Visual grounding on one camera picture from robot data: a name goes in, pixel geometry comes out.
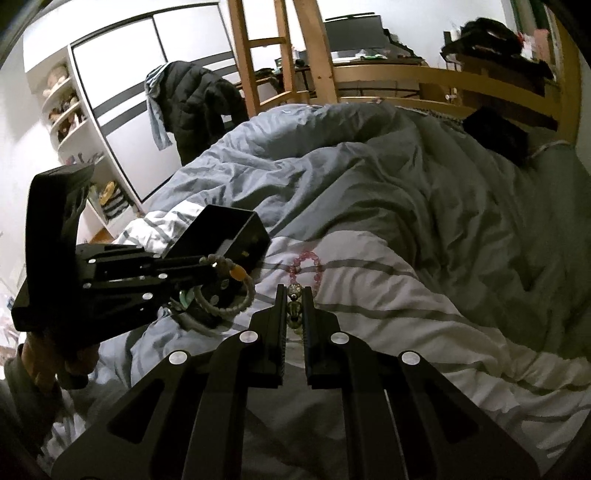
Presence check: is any dark desk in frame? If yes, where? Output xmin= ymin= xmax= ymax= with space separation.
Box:
xmin=240 ymin=50 xmax=430 ymax=95

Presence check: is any white open shelf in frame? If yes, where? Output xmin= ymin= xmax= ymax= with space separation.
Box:
xmin=25 ymin=46 xmax=145 ymax=228

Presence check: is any black cloth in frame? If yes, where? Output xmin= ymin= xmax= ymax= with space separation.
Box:
xmin=462 ymin=106 xmax=530 ymax=165

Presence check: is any dark wooden cabinet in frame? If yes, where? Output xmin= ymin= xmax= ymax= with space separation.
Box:
xmin=454 ymin=44 xmax=556 ymax=114

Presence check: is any black jewelry box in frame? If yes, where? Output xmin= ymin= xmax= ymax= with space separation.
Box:
xmin=163 ymin=205 xmax=271 ymax=288

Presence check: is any black monitor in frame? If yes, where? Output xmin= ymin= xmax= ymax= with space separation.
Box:
xmin=324 ymin=15 xmax=384 ymax=54

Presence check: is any striped folded cloth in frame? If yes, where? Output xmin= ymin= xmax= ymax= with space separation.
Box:
xmin=99 ymin=181 xmax=131 ymax=220

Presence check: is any pink bead bracelet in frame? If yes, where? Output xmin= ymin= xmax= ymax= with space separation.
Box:
xmin=289 ymin=251 xmax=323 ymax=288

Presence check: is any person's left forearm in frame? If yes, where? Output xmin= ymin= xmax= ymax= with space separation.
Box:
xmin=0 ymin=354 xmax=65 ymax=462

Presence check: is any wooden bed rail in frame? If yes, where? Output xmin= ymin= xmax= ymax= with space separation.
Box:
xmin=331 ymin=64 xmax=562 ymax=131

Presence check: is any black bag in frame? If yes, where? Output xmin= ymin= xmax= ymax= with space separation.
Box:
xmin=440 ymin=17 xmax=526 ymax=57

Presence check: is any blue striped cloth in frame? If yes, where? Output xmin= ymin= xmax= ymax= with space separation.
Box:
xmin=143 ymin=64 xmax=177 ymax=151

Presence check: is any olive bead bracelet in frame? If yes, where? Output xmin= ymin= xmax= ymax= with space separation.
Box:
xmin=287 ymin=285 xmax=306 ymax=342

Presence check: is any wooden ladder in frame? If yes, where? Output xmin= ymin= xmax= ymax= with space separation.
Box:
xmin=226 ymin=0 xmax=341 ymax=117

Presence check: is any grey white striped duvet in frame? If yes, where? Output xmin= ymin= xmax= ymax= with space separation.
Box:
xmin=48 ymin=102 xmax=591 ymax=480

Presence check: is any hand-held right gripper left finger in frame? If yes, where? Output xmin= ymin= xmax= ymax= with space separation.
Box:
xmin=51 ymin=284 xmax=287 ymax=480

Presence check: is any black puffer jacket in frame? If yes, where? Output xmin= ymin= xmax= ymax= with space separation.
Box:
xmin=147 ymin=60 xmax=245 ymax=165

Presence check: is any grey bead bracelet orange bead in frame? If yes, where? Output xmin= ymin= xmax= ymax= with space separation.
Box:
xmin=198 ymin=255 xmax=256 ymax=320

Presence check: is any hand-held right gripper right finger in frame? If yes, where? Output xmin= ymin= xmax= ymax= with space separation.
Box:
xmin=302 ymin=294 xmax=540 ymax=480

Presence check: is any person's left hand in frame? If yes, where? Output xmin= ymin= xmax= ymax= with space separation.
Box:
xmin=18 ymin=330 xmax=100 ymax=391

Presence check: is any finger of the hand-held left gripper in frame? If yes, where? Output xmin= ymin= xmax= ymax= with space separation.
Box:
xmin=79 ymin=272 xmax=220 ymax=309
xmin=75 ymin=244 xmax=219 ymax=278

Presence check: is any white sliding door wardrobe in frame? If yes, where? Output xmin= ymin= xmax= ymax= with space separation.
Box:
xmin=68 ymin=2 xmax=259 ymax=204

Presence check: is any group of plush toys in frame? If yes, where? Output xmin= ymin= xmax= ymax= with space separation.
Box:
xmin=42 ymin=65 xmax=88 ymax=140

